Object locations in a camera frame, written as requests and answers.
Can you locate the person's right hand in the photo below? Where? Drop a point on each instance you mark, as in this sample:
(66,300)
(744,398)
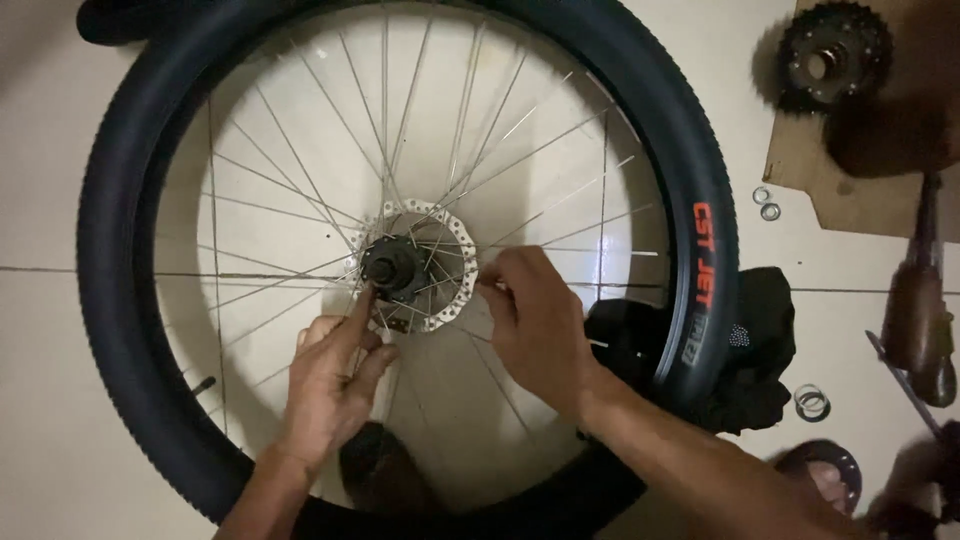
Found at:
(547,330)

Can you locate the person's left hand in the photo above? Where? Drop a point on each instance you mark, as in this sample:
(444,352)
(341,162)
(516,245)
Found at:
(330,397)

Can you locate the bicycle wheel with black tire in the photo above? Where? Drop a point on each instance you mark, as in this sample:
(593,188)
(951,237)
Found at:
(697,150)

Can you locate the person's foot in sandal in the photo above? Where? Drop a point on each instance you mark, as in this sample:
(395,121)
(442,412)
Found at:
(825,476)
(382,469)

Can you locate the black cloth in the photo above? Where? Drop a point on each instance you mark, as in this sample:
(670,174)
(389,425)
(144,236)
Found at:
(761,337)

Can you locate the small silver washer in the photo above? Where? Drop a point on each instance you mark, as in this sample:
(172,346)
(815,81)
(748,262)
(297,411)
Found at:
(765,214)
(757,196)

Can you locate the brown cardboard sheet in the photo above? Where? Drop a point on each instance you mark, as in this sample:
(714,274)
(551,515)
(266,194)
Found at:
(862,206)

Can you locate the flat metal bar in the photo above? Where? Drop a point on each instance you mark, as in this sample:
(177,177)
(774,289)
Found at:
(904,386)

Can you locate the black bicycle sprocket cassette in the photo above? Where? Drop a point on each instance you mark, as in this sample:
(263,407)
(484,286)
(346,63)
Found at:
(847,79)

